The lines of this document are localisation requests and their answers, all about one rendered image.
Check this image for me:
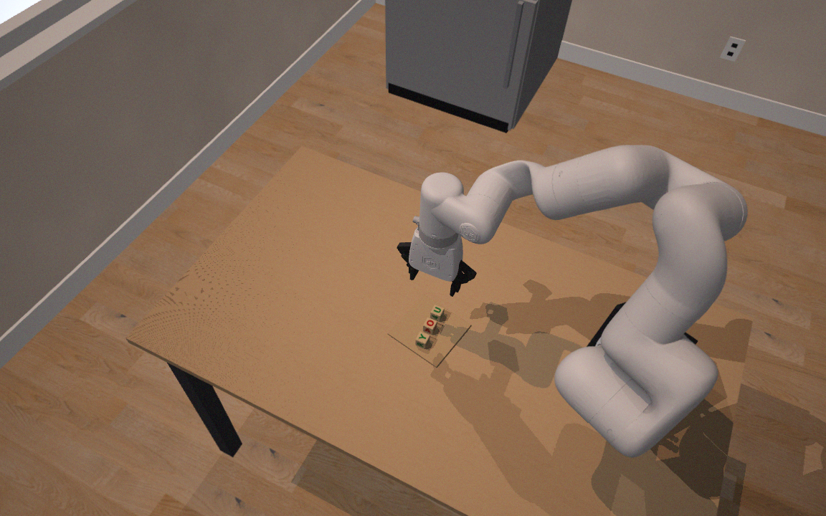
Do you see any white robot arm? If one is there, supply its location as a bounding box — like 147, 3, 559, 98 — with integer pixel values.
413, 145, 748, 457

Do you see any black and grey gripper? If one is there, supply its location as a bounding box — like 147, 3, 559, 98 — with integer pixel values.
397, 228, 477, 297

